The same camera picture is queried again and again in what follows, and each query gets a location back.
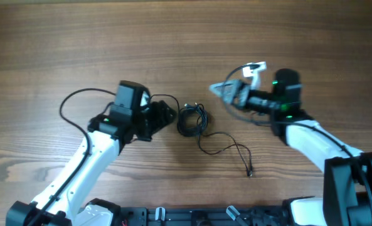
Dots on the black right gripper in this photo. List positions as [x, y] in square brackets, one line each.
[233, 87]

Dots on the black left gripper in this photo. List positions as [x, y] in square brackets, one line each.
[159, 116]

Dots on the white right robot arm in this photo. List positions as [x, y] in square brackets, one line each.
[347, 190]

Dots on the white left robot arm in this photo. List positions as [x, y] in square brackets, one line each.
[132, 116]

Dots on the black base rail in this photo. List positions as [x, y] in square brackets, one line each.
[160, 216]

